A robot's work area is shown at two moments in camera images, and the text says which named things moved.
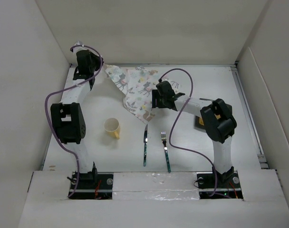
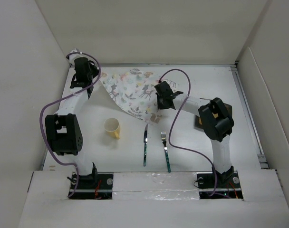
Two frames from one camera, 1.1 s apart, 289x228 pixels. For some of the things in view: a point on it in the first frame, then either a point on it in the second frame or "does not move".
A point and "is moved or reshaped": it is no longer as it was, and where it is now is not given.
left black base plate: [91, 185] does not move
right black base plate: [228, 185] does not move
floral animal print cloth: [137, 83] is moved or reshaped
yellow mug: [112, 127] does not move
